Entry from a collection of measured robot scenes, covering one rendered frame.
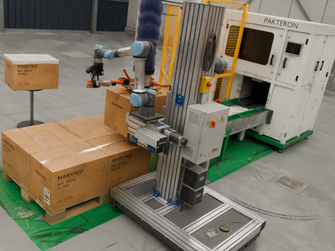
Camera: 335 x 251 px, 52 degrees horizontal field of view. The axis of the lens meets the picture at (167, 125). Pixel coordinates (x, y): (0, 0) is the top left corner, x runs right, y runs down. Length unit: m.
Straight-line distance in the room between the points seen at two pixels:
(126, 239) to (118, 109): 1.25
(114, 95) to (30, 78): 1.71
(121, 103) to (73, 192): 0.96
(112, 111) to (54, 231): 1.27
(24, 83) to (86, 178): 2.04
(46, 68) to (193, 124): 2.69
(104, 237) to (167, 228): 0.57
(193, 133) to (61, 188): 1.25
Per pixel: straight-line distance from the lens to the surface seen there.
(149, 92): 2.99
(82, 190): 3.38
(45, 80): 5.03
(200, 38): 2.82
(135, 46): 2.84
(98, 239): 3.22
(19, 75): 4.91
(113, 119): 3.60
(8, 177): 4.03
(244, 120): 4.95
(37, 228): 3.36
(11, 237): 3.30
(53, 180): 3.12
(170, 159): 3.20
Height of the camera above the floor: 2.06
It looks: 21 degrees down
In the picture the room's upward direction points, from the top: 8 degrees clockwise
